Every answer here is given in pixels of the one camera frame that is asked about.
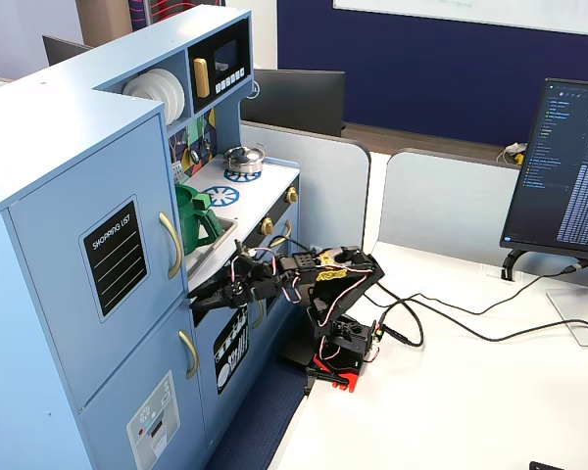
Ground long black cable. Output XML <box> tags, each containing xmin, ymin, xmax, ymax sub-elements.
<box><xmin>365</xmin><ymin>281</ymin><xmax>588</xmax><ymax>343</ymax></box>

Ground white plates stack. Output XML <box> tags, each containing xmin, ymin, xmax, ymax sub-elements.
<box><xmin>122</xmin><ymin>68</ymin><xmax>175</xmax><ymax>114</ymax></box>

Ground black looped cable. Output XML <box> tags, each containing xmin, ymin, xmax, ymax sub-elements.
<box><xmin>379</xmin><ymin>266</ymin><xmax>577</xmax><ymax>350</ymax></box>

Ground yellow and white cable bundle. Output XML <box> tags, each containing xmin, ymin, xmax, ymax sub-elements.
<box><xmin>495</xmin><ymin>141</ymin><xmax>528</xmax><ymax>166</ymax></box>

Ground blue water dispenser print door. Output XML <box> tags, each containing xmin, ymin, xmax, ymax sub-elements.
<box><xmin>77</xmin><ymin>296</ymin><xmax>210</xmax><ymax>470</ymax></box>

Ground white monitor stand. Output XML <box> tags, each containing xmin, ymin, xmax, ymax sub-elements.
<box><xmin>546</xmin><ymin>271</ymin><xmax>588</xmax><ymax>349</ymax></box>

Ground blue dishwasher print door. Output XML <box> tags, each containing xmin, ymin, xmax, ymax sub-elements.
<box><xmin>194</xmin><ymin>293</ymin><xmax>275</xmax><ymax>442</ymax></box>

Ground green plastic pitcher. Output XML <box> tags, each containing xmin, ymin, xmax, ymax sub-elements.
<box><xmin>174</xmin><ymin>183</ymin><xmax>222</xmax><ymax>257</ymax></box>

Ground blue toy kitchen unit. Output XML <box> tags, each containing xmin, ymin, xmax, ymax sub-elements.
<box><xmin>0</xmin><ymin>4</ymin><xmax>303</xmax><ymax>470</ymax></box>

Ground grey desk partition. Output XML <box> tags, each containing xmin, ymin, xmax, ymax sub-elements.
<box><xmin>377</xmin><ymin>147</ymin><xmax>523</xmax><ymax>256</ymax></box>
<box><xmin>239</xmin><ymin>119</ymin><xmax>372</xmax><ymax>251</ymax></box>

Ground gold microwave handle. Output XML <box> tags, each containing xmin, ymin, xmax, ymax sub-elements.
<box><xmin>192</xmin><ymin>57</ymin><xmax>212</xmax><ymax>98</ymax></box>

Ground red table clamp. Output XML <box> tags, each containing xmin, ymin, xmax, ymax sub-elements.
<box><xmin>306</xmin><ymin>352</ymin><xmax>367</xmax><ymax>394</ymax></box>

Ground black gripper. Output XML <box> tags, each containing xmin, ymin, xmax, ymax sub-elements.
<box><xmin>188</xmin><ymin>255</ymin><xmax>279</xmax><ymax>310</ymax></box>

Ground black monitor seen from behind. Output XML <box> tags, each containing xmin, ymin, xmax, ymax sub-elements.
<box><xmin>42</xmin><ymin>34</ymin><xmax>94</xmax><ymax>68</ymax></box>
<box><xmin>239</xmin><ymin>68</ymin><xmax>347</xmax><ymax>138</ymax></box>

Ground monitor showing code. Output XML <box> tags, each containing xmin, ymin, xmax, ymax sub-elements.
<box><xmin>499</xmin><ymin>77</ymin><xmax>588</xmax><ymax>260</ymax></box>

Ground steel pot with lid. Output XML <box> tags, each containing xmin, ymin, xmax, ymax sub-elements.
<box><xmin>223</xmin><ymin>143</ymin><xmax>269</xmax><ymax>175</ymax></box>

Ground black cable bracket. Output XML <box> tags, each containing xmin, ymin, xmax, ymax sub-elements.
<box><xmin>501</xmin><ymin>248</ymin><xmax>526</xmax><ymax>283</ymax></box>

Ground black toy microwave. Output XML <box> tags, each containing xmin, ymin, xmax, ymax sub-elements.
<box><xmin>187</xmin><ymin>19</ymin><xmax>253</xmax><ymax>117</ymax></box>

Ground grey toy sink basin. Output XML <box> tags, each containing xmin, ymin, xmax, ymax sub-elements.
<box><xmin>185</xmin><ymin>217</ymin><xmax>239</xmax><ymax>278</ymax></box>

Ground long gold curved door handle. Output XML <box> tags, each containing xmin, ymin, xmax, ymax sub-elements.
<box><xmin>158</xmin><ymin>211</ymin><xmax>184</xmax><ymax>280</ymax></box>

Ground short gold fridge door handle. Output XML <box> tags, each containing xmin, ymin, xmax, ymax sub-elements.
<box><xmin>178</xmin><ymin>329</ymin><xmax>201</xmax><ymax>381</ymax></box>

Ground blue oven door with window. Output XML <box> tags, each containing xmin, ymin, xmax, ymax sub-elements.
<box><xmin>267</xmin><ymin>205</ymin><xmax>300</xmax><ymax>314</ymax></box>

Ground white toy plate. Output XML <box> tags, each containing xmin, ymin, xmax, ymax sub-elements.
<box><xmin>169</xmin><ymin>72</ymin><xmax>186</xmax><ymax>123</ymax></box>
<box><xmin>159</xmin><ymin>68</ymin><xmax>182</xmax><ymax>122</ymax></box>

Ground gold oven handle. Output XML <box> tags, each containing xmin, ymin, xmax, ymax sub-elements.
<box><xmin>269</xmin><ymin>219</ymin><xmax>294</xmax><ymax>249</ymax></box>

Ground whiteboard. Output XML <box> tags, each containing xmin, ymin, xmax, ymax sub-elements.
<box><xmin>332</xmin><ymin>0</ymin><xmax>588</xmax><ymax>38</ymax></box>

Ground blue shopping list cabinet door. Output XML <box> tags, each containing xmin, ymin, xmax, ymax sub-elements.
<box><xmin>7</xmin><ymin>112</ymin><xmax>187</xmax><ymax>412</ymax></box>

